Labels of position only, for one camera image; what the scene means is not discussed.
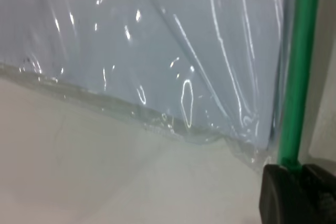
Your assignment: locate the transparent bag with green zip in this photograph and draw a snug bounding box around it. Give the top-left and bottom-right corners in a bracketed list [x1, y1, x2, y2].
[0, 0, 324, 169]

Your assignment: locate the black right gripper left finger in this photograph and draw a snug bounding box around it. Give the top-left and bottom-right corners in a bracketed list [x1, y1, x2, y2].
[259, 164, 303, 224]

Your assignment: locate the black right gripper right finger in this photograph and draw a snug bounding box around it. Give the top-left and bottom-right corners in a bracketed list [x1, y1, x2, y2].
[301, 163, 336, 224]

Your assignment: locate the clear plastic bag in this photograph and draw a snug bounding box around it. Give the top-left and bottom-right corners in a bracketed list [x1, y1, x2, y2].
[0, 0, 289, 151]

